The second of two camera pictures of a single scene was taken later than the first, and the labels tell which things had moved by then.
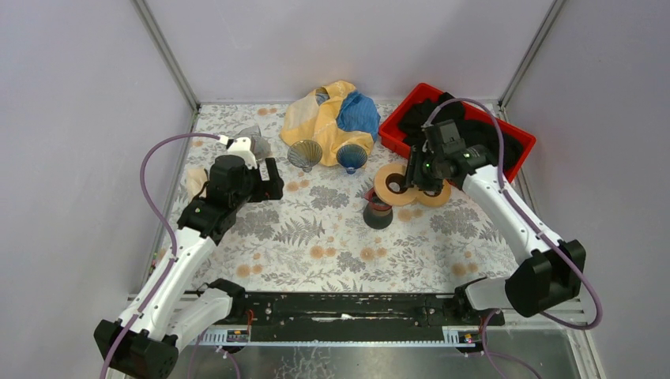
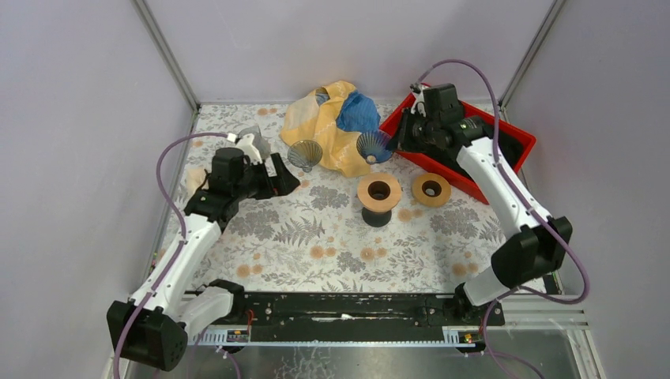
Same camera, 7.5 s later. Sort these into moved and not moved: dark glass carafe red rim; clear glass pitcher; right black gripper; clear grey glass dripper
Moved: right black gripper
Not moved: clear glass pitcher; dark glass carafe red rim; clear grey glass dripper
